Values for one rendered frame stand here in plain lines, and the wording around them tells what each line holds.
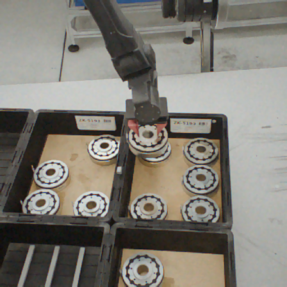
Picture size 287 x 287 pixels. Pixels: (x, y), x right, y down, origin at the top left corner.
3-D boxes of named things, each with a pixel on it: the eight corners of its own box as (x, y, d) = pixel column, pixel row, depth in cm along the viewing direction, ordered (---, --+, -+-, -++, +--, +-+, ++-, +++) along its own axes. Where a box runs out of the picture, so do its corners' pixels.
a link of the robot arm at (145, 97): (148, 39, 92) (111, 53, 94) (151, 75, 85) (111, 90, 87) (168, 78, 101) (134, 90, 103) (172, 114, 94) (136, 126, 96)
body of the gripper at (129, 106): (168, 121, 104) (168, 98, 99) (126, 123, 105) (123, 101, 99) (166, 102, 109) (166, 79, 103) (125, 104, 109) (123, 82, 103)
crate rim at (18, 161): (37, 114, 140) (35, 108, 139) (130, 116, 137) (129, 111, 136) (-3, 221, 114) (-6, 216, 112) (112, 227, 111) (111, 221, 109)
